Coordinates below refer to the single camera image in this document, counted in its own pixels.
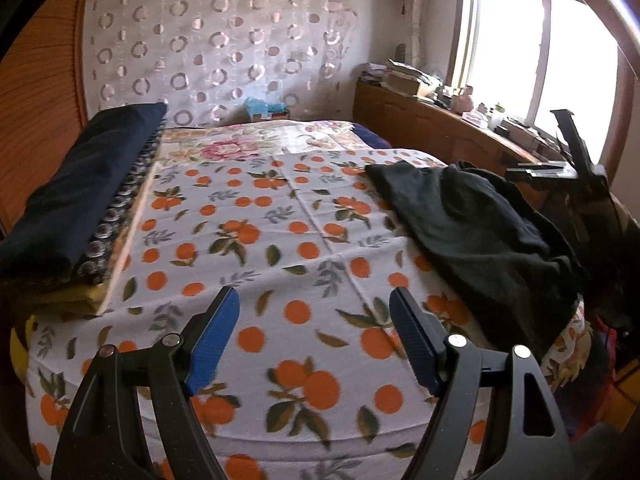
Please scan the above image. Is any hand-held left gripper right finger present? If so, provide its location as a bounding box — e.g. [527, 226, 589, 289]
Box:
[389, 286, 581, 480]

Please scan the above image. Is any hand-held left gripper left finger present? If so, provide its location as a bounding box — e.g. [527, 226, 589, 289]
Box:
[50, 286, 241, 480]

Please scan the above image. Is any black printed t-shirt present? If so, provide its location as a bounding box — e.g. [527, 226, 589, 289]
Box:
[365, 160, 590, 357]

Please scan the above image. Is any person's right hand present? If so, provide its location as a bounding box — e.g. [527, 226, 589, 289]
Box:
[542, 182, 621, 246]

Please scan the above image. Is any orange fruit print bed sheet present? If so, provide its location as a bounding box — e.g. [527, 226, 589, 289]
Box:
[22, 147, 588, 480]

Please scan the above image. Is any long wooden cabinet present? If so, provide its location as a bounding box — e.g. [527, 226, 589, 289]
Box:
[352, 82, 571, 177]

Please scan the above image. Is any folded dark patterned cloth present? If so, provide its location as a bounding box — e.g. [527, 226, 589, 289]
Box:
[70, 125, 167, 289]

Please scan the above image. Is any pile of books and papers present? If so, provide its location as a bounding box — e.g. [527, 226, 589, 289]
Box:
[360, 59, 446, 99]

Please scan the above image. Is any dark blue pillow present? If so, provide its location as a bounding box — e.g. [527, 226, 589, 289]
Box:
[352, 125, 392, 149]

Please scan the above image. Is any red and blue cloth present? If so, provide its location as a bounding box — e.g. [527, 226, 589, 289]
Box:
[579, 310, 622, 412]

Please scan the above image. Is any yellow pillow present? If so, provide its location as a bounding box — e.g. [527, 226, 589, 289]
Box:
[10, 314, 39, 382]

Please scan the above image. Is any pink floral quilt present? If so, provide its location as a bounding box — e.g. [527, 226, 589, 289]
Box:
[159, 120, 382, 167]

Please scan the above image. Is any floral window drape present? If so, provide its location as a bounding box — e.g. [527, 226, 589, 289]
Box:
[395, 0, 427, 77]

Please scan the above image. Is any folded navy cloth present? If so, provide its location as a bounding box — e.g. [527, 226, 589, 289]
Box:
[0, 102, 168, 281]

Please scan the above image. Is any blue plastic bag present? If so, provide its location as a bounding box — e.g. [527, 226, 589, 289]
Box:
[244, 97, 289, 117]

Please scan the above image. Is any sheer circle pattern curtain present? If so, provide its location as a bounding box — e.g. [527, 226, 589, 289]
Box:
[82, 0, 362, 129]

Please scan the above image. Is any brown wooden wardrobe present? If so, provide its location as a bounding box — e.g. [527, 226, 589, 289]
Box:
[0, 0, 96, 243]

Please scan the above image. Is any wooden frame window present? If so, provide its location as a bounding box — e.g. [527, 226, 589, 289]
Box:
[447, 0, 640, 161]

